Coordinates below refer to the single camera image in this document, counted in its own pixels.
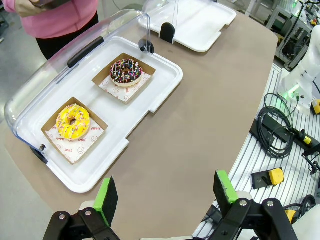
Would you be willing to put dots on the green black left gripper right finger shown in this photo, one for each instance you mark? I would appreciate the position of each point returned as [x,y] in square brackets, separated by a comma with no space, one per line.
[225,190]

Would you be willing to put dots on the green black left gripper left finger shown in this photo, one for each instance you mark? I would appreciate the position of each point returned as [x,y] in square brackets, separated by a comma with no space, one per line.
[106,200]

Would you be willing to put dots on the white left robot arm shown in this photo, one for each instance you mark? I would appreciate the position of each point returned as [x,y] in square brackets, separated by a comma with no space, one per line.
[307,228]

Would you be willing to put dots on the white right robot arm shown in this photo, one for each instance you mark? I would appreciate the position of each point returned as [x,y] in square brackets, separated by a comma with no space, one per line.
[307,75]

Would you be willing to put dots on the yellow sprinkle donut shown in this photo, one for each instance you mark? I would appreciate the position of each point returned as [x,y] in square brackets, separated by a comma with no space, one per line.
[62,127]

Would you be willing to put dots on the chocolate rainbow sprinkle donut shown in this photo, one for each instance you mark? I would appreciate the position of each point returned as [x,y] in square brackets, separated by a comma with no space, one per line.
[116,74]

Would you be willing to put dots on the person in pink sweater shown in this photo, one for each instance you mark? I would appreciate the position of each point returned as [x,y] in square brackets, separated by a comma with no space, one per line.
[62,25]

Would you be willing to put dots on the person right hand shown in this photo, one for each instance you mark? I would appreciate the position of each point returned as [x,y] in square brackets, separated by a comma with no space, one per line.
[30,11]

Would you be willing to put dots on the yellow button on black plate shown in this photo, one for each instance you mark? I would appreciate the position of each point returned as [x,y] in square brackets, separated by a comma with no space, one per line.
[276,177]

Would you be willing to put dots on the white smiley paper liner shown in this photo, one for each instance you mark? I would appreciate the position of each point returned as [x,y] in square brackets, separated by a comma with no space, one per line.
[80,149]
[125,93]

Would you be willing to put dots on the black device with yellow label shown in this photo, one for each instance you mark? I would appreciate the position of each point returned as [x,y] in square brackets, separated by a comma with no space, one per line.
[307,140]

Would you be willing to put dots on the yellow emergency stop box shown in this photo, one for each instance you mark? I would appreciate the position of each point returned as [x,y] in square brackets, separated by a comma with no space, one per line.
[316,107]

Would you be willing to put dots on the white tray holding sprinkle donuts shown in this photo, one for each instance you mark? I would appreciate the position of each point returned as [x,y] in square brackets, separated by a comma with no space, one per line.
[162,75]

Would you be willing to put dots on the white tray with black hinge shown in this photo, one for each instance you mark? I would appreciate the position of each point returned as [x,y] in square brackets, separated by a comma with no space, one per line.
[200,25]

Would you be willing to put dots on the clear plastic tray lid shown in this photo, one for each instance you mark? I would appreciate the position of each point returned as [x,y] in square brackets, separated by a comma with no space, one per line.
[155,10]

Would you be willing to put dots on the slotted aluminium base plate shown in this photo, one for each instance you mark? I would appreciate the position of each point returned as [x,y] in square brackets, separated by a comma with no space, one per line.
[250,162]

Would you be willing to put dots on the black metal bracket plate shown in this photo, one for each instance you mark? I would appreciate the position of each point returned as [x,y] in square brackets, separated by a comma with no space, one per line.
[269,122]

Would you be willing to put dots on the aluminium frame equipment rack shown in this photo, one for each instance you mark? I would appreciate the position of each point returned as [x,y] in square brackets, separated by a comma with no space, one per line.
[292,30]

